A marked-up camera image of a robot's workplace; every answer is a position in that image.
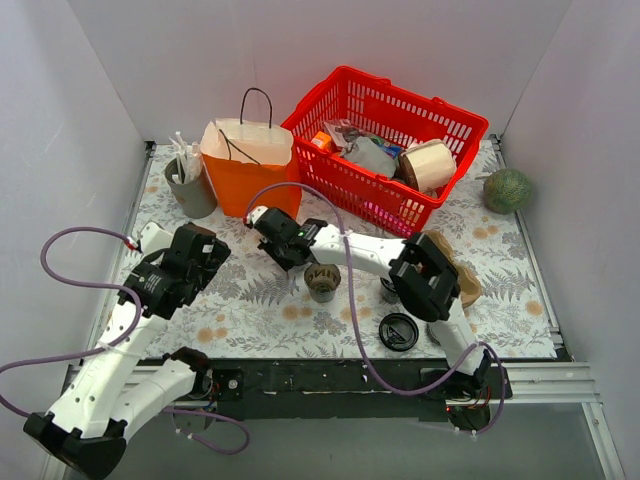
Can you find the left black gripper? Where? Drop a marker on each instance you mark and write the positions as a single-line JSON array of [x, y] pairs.
[[211, 255]]

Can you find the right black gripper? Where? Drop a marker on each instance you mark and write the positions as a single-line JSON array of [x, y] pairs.
[[272, 249]]

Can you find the black paper coffee cup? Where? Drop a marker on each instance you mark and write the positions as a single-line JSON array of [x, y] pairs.
[[388, 291]]

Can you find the black coffee lid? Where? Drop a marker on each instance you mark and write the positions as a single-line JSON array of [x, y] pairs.
[[398, 332], [432, 333]]

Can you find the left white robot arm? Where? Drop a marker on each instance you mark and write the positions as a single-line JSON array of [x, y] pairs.
[[89, 426]]

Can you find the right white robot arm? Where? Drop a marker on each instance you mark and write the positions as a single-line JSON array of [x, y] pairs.
[[425, 281]]

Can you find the floral patterned table mat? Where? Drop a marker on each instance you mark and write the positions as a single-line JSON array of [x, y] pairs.
[[254, 309]]

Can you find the grey cup with straws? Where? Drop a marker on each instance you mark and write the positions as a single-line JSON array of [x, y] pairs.
[[188, 180]]

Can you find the orange paper gift bag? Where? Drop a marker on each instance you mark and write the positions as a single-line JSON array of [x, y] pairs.
[[246, 160]]

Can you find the orange snack packet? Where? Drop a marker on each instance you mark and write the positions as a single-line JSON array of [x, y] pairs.
[[323, 141]]

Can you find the grey crumpled bag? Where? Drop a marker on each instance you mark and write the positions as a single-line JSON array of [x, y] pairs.
[[367, 155]]

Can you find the beige tape roll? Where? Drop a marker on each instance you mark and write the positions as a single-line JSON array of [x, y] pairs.
[[427, 166]]

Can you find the brown cardboard cup carrier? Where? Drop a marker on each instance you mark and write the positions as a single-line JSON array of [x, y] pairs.
[[471, 288]]

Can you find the green round melon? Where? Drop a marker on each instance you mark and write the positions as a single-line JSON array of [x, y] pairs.
[[506, 191]]

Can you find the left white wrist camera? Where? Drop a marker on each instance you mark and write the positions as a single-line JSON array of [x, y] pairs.
[[152, 238]]

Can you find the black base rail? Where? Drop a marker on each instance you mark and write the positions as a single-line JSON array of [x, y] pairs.
[[247, 389]]

